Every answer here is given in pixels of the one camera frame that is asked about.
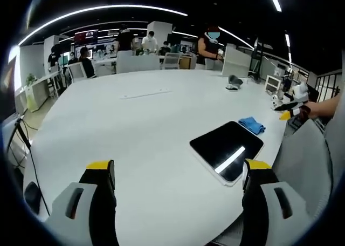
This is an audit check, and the small white device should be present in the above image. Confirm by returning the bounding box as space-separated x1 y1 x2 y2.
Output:
270 94 281 110

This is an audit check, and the black tablet with white edge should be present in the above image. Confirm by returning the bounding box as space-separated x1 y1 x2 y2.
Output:
189 121 265 187

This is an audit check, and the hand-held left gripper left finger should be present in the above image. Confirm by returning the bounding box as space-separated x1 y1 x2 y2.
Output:
44 159 121 246

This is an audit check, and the black metal rack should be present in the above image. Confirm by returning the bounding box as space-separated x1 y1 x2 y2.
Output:
250 37 267 81

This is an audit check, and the wall display screen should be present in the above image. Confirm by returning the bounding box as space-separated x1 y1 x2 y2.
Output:
74 29 98 45

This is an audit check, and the white open cabinet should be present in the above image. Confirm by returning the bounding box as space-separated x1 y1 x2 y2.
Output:
265 74 284 92

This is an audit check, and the white side desk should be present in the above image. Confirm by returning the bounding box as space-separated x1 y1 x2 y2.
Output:
24 70 65 112

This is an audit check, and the grey and white headset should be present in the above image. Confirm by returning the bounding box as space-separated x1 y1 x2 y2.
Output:
225 74 244 91

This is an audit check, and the black railing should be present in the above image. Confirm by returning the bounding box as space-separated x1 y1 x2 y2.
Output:
316 72 345 103

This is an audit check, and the black cable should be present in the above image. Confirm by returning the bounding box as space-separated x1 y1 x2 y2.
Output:
15 117 52 215

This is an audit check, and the blue cleaning cloth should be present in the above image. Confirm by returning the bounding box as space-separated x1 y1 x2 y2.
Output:
238 117 266 135

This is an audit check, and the long ceiling light strip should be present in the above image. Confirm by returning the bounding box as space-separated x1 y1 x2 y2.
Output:
18 4 189 46

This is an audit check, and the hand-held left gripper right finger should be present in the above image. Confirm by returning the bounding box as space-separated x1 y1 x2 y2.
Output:
241 159 309 246

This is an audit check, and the wide white desk partition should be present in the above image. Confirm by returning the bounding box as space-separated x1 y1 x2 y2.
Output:
116 54 161 74

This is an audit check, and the white mesh office chair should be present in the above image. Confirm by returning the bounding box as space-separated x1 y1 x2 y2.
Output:
163 52 181 70

